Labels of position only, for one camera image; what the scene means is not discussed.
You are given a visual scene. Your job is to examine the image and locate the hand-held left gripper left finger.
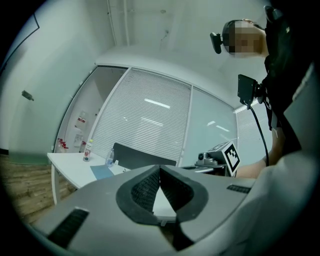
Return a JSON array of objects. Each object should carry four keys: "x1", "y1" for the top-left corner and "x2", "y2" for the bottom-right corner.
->
[{"x1": 115, "y1": 164, "x2": 161, "y2": 226}]

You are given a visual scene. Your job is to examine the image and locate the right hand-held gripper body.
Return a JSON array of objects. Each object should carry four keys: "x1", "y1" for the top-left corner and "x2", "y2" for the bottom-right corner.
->
[{"x1": 180, "y1": 140, "x2": 242, "y2": 178}]

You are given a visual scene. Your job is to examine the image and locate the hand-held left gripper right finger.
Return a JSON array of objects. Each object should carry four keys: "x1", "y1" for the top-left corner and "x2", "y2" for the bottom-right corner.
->
[{"x1": 159, "y1": 164, "x2": 210, "y2": 224}]

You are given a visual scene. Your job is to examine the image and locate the blue notebook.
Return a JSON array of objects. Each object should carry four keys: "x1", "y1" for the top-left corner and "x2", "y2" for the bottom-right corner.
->
[{"x1": 89, "y1": 163, "x2": 115, "y2": 181}]

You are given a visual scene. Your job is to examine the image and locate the person's right forearm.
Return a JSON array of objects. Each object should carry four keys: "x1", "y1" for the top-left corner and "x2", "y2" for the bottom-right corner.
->
[{"x1": 236, "y1": 127, "x2": 286, "y2": 180}]

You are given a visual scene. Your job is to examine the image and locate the black monitor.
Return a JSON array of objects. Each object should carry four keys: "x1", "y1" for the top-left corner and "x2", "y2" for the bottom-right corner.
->
[{"x1": 112, "y1": 142, "x2": 178, "y2": 171}]

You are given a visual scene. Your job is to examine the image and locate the clear water bottle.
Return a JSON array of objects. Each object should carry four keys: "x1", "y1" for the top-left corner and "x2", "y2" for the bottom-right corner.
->
[{"x1": 105, "y1": 147, "x2": 116, "y2": 168}]

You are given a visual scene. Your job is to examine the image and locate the bottle with pale cap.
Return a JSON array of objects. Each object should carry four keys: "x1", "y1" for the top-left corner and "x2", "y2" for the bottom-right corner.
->
[{"x1": 83, "y1": 139, "x2": 95, "y2": 163}]

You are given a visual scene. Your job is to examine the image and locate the white table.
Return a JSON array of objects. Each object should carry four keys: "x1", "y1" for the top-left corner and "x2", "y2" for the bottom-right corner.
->
[{"x1": 46, "y1": 151, "x2": 132, "y2": 206}]

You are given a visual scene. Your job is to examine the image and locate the black chest-mounted box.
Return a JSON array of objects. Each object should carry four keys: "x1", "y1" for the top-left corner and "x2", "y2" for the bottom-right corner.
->
[{"x1": 237, "y1": 73, "x2": 266, "y2": 110}]

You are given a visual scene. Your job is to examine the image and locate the red fire extinguishers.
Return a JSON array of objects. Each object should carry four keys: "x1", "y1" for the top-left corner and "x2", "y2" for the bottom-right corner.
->
[{"x1": 56, "y1": 138, "x2": 70, "y2": 152}]

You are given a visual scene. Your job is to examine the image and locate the wide white window blind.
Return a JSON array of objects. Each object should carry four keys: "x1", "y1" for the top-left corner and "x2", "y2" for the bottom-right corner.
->
[{"x1": 89, "y1": 67, "x2": 194, "y2": 167}]

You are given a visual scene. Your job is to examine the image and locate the glass door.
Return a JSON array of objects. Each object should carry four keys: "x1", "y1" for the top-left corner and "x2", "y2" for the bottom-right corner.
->
[{"x1": 53, "y1": 65, "x2": 129, "y2": 154}]

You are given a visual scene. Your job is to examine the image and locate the person's head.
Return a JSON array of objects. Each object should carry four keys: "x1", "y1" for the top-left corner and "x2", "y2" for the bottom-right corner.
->
[{"x1": 222, "y1": 18, "x2": 270, "y2": 60}]

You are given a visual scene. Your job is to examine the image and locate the white ceiling pipe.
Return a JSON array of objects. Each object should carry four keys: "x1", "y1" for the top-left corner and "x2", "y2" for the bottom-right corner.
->
[{"x1": 106, "y1": 0, "x2": 130, "y2": 47}]

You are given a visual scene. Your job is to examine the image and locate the black cable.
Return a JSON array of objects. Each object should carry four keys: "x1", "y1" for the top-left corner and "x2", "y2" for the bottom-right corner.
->
[{"x1": 248, "y1": 104, "x2": 270, "y2": 167}]

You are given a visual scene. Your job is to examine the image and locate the white wall dispenser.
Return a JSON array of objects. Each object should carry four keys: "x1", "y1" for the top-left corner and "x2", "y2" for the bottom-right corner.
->
[{"x1": 73, "y1": 133, "x2": 84, "y2": 148}]

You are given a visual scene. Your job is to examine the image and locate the red and white wall sign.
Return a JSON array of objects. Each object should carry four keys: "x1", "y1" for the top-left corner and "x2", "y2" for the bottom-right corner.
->
[{"x1": 76, "y1": 110, "x2": 89, "y2": 125}]

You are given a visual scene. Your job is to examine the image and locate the black head camera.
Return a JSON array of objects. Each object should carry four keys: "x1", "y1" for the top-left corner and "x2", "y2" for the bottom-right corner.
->
[{"x1": 209, "y1": 31, "x2": 225, "y2": 55}]

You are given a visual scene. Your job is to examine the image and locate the small grey wall device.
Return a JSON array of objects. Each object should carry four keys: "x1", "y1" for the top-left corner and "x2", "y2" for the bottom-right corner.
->
[{"x1": 21, "y1": 90, "x2": 35, "y2": 102}]

